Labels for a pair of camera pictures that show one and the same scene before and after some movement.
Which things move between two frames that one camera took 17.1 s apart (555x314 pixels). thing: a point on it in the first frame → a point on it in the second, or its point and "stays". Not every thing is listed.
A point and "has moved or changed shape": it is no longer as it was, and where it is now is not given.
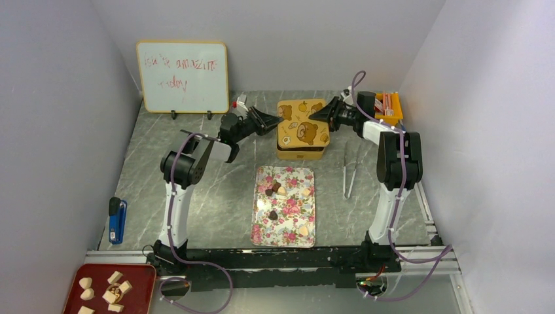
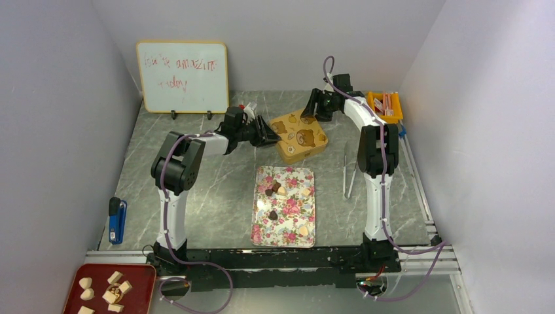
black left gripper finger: (268, 126) → (266, 137)
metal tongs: (352, 182) stays
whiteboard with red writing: (184, 77) stays
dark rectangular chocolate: (275, 186) stays
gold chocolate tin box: (300, 154) has moved or changed shape
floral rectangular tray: (283, 212) stays
